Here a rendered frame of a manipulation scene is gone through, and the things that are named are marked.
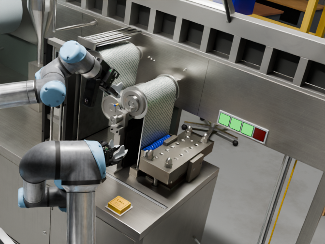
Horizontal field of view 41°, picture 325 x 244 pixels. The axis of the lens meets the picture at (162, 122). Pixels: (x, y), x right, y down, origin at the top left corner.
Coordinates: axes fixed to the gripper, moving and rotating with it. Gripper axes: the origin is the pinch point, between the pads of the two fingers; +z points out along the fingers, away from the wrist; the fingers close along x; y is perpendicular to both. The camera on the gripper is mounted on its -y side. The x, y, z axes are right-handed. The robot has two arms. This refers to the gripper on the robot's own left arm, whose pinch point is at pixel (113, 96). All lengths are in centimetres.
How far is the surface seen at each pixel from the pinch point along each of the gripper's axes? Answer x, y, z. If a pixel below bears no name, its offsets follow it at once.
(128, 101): 3.3, 3.2, 17.1
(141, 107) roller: -3.4, 3.6, 17.7
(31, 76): 75, -4, 33
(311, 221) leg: -78, -1, 87
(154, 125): -4.6, 0.7, 33.4
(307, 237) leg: -79, -9, 93
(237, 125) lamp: -35, 19, 47
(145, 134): -4.6, -4.9, 30.5
